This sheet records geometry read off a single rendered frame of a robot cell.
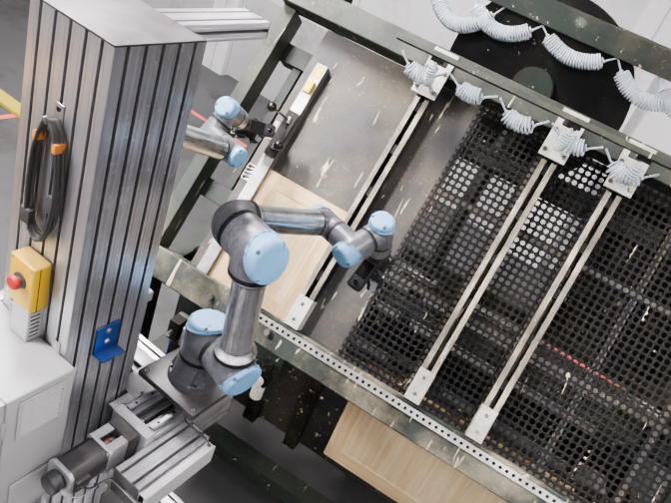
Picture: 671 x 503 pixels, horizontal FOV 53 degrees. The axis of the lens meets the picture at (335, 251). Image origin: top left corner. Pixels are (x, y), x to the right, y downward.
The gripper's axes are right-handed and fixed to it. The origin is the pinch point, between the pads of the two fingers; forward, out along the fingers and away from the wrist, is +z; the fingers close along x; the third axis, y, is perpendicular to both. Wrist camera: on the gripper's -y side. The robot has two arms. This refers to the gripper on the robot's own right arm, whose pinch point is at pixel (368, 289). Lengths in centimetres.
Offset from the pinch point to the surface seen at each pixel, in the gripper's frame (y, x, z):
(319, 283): 6.0, 25.2, 29.3
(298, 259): 10, 39, 31
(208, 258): -10, 69, 36
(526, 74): 130, 15, 2
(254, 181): 21, 71, 18
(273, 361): -22, 24, 50
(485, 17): 131, 39, -14
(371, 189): 42, 29, 9
